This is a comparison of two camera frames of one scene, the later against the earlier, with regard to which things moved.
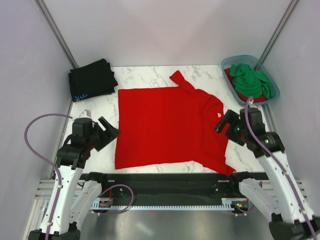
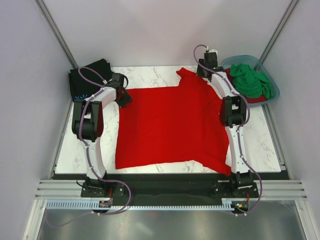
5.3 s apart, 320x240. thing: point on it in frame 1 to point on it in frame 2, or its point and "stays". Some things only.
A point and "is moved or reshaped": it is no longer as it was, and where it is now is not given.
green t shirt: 250,82 stays
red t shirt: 174,125 is moved or reshaped
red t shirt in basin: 259,98 stays
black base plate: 168,188 stays
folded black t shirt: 92,80 stays
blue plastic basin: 257,63 stays
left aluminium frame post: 57,33 stays
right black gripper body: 236,132 to 200,70
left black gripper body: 99,139 to 122,101
